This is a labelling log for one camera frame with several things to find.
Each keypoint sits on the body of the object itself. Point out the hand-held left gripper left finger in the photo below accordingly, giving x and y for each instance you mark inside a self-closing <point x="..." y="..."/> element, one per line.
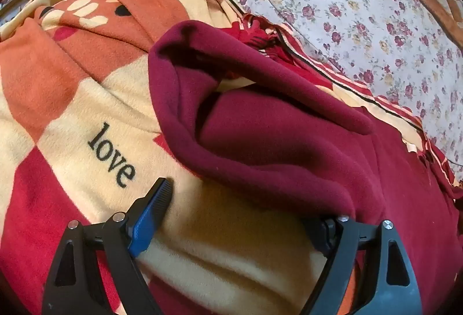
<point x="144" y="228"/>

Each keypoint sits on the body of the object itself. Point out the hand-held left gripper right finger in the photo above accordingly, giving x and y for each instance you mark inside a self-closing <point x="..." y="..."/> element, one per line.
<point x="327" y="233"/>

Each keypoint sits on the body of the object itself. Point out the maroon fleece garment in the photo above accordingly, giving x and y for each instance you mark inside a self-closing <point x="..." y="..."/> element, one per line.
<point x="271" y="127"/>

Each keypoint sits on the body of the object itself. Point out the red cream orange printed blanket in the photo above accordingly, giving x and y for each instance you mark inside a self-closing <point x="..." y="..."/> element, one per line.
<point x="54" y="101"/>

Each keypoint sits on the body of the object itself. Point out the floral bed quilt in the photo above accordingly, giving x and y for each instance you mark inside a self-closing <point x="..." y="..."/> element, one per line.
<point x="325" y="11"/>

